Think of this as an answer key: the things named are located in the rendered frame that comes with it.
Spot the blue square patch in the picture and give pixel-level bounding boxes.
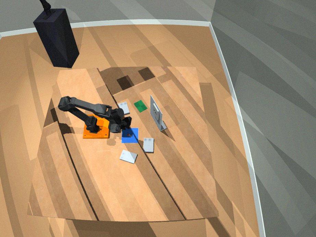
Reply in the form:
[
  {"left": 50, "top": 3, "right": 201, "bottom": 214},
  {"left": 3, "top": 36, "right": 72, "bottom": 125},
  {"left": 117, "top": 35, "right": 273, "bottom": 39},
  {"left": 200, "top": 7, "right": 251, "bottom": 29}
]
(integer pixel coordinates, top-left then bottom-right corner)
[{"left": 122, "top": 128, "right": 138, "bottom": 143}]

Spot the green flat square mat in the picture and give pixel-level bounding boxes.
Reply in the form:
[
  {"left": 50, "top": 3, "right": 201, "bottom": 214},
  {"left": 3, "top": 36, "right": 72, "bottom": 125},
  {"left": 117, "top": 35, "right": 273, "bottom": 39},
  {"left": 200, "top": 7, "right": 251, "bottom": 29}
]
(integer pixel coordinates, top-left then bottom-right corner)
[{"left": 134, "top": 100, "right": 147, "bottom": 112}]

